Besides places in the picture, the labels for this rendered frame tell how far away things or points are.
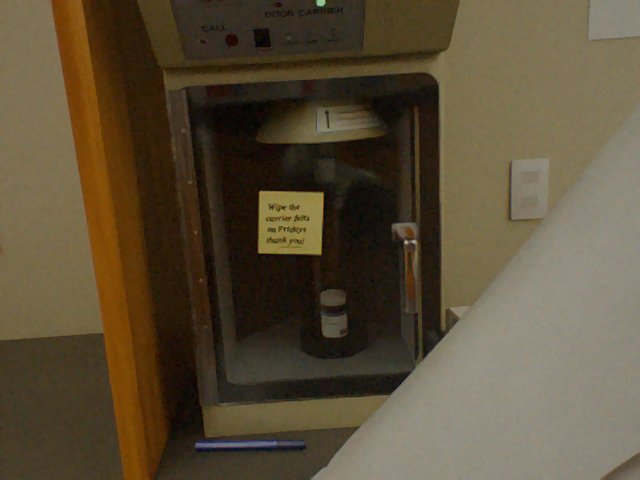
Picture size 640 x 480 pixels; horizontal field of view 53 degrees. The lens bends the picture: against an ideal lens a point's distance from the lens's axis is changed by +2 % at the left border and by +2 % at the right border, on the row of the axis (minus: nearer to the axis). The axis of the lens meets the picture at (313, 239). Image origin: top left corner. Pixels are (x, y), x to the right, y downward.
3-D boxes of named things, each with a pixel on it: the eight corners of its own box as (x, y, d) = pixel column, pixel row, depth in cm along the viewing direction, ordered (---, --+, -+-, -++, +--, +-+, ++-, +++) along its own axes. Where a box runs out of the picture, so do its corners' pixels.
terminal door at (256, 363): (206, 404, 81) (171, 86, 72) (441, 388, 82) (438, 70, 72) (205, 407, 81) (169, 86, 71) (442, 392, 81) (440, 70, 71)
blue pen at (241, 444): (194, 444, 80) (304, 442, 79) (196, 440, 81) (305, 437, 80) (195, 452, 80) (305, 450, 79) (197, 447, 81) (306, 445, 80)
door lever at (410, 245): (415, 299, 78) (394, 300, 78) (414, 224, 75) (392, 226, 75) (424, 315, 73) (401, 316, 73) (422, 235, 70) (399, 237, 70)
